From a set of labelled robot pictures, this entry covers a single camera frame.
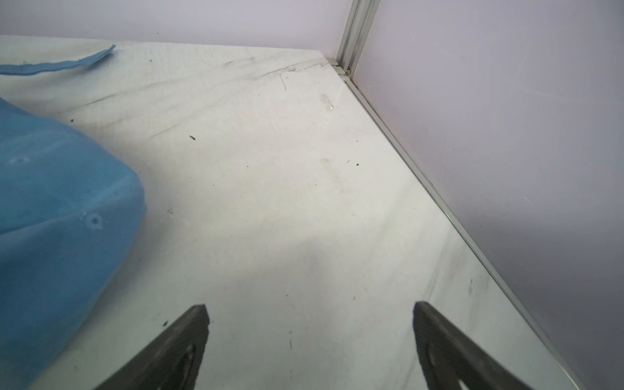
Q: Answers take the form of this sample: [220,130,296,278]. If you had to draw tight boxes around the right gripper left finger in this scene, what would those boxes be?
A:
[96,305,210,390]

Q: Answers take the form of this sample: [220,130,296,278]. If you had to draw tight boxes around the light blue baseball cap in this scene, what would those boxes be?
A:
[0,43,147,390]

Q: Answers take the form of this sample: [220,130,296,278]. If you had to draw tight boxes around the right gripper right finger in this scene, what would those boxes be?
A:
[413,302,529,390]

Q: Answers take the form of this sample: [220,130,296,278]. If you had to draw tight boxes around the aluminium frame rails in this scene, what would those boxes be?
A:
[331,0,586,389]

